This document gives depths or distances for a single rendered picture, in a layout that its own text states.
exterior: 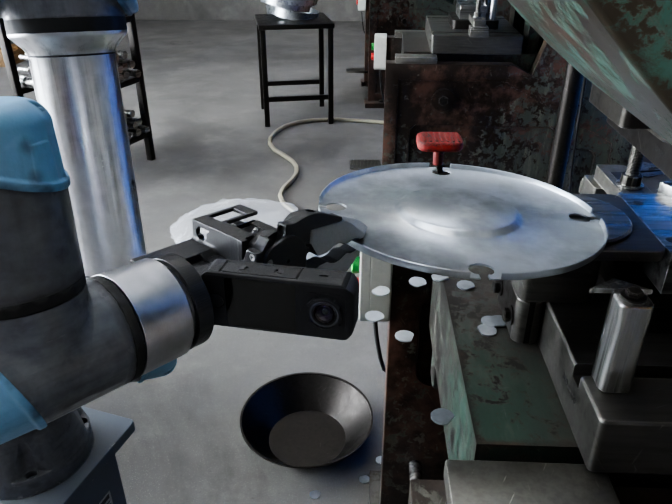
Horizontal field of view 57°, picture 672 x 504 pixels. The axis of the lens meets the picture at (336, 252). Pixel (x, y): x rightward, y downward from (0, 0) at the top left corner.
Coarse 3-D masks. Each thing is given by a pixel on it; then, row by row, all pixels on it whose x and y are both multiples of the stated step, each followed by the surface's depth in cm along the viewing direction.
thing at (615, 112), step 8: (592, 88) 64; (592, 96) 64; (600, 96) 62; (608, 96) 60; (600, 104) 62; (608, 104) 60; (616, 104) 58; (608, 112) 60; (616, 112) 58; (624, 112) 56; (616, 120) 58; (624, 120) 57; (632, 120) 56; (632, 128) 57; (640, 128) 57; (648, 128) 57; (656, 136) 56
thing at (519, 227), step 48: (336, 192) 68; (384, 192) 69; (432, 192) 68; (480, 192) 68; (528, 192) 71; (384, 240) 58; (432, 240) 58; (480, 240) 58; (528, 240) 59; (576, 240) 59
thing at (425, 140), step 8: (416, 136) 98; (424, 136) 97; (432, 136) 97; (440, 136) 97; (448, 136) 97; (456, 136) 97; (424, 144) 95; (432, 144) 95; (440, 144) 95; (448, 144) 94; (456, 144) 94; (440, 152) 97; (440, 160) 98
